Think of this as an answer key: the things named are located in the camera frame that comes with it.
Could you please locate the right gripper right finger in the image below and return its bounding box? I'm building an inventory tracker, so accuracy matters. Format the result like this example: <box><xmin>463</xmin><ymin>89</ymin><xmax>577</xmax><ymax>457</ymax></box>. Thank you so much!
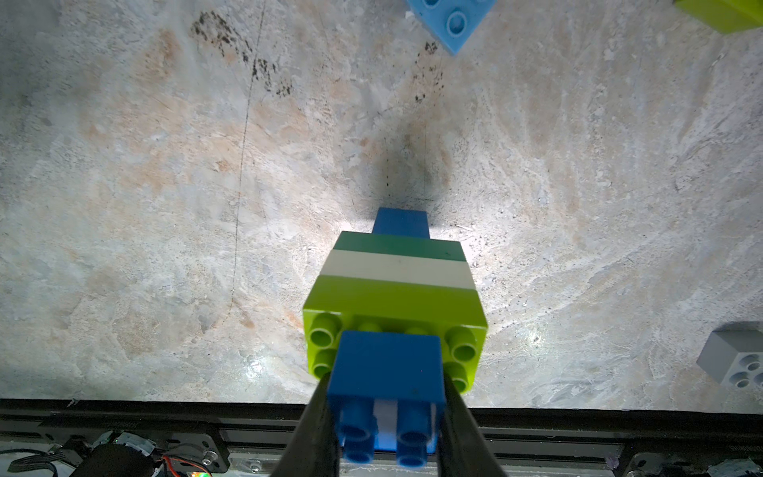
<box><xmin>436</xmin><ymin>375</ymin><xmax>505</xmax><ymax>477</ymax></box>

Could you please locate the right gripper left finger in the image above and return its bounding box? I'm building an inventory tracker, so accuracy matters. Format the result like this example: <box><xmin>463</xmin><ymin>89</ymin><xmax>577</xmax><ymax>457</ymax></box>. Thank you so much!
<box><xmin>271</xmin><ymin>375</ymin><xmax>340</xmax><ymax>477</ymax></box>

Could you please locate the lime green long lego brick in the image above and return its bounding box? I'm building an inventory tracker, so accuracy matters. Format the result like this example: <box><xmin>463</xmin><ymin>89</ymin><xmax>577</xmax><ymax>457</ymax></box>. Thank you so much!
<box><xmin>302</xmin><ymin>275</ymin><xmax>488</xmax><ymax>394</ymax></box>

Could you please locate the white lego brick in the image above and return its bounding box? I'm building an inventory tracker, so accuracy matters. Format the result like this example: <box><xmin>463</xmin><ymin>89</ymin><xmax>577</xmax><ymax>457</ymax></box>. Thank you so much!
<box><xmin>320</xmin><ymin>250</ymin><xmax>476</xmax><ymax>290</ymax></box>

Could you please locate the dark green lego brick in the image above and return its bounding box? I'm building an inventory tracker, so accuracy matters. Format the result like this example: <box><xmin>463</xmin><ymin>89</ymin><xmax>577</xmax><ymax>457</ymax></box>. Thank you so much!
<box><xmin>333</xmin><ymin>231</ymin><xmax>466</xmax><ymax>262</ymax></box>

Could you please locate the grey lego plate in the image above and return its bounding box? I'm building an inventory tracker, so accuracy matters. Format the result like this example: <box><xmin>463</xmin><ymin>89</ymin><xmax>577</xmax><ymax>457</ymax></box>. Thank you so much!
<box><xmin>697</xmin><ymin>322</ymin><xmax>762</xmax><ymax>391</ymax></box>

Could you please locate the light blue lego brick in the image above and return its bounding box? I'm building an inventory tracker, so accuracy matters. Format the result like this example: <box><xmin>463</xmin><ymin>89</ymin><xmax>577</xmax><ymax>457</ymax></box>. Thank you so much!
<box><xmin>407</xmin><ymin>0</ymin><xmax>496</xmax><ymax>56</ymax></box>

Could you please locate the lime green small lego brick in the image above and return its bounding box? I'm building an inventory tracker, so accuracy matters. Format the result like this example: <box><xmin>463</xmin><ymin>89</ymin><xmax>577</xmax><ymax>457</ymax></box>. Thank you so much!
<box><xmin>674</xmin><ymin>0</ymin><xmax>762</xmax><ymax>34</ymax></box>

